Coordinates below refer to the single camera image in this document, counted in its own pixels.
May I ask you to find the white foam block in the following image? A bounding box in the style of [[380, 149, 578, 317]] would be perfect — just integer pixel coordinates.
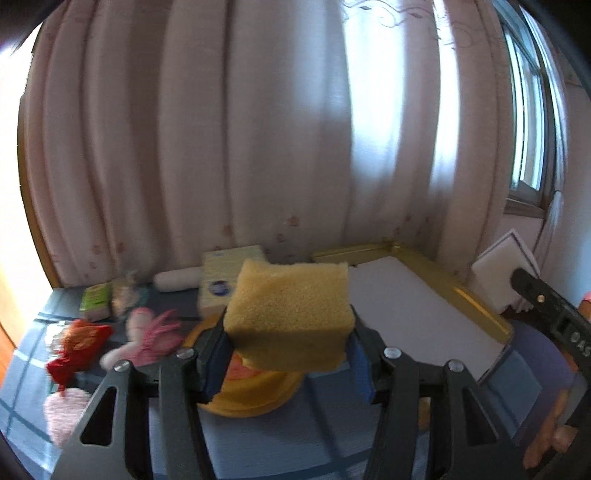
[[468, 229, 540, 313]]

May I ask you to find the green tissue pack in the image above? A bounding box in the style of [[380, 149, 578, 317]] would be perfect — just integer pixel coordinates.
[[79, 283, 111, 322]]

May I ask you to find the white gauze roll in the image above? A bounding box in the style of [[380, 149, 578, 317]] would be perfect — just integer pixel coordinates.
[[153, 267, 201, 293]]

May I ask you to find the yellow sponge block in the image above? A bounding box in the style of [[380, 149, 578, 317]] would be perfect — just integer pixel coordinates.
[[223, 259, 356, 372]]

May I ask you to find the pink fluffy cloth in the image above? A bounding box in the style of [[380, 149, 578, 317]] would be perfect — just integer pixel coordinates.
[[43, 388, 91, 448]]

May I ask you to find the pink white knitted sock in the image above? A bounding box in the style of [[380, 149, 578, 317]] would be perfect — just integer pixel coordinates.
[[99, 307, 184, 371]]

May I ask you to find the red gold embroidered pouch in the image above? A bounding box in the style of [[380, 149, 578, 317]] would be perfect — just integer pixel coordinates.
[[46, 319, 113, 392]]

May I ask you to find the round gold tin lid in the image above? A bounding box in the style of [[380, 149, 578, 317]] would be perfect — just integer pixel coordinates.
[[181, 313, 306, 419]]

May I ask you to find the clear crinkly plastic bag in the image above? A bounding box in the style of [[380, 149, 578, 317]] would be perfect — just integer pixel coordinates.
[[110, 272, 140, 319]]

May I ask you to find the gold rectangular tin box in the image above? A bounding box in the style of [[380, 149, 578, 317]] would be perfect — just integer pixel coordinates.
[[311, 242, 514, 381]]

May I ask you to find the yellow patterned tissue box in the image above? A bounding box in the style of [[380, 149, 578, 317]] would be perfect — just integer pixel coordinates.
[[197, 245, 266, 317]]

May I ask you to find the pink floral curtain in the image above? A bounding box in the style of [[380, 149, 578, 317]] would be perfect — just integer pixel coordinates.
[[23, 1, 513, 286]]

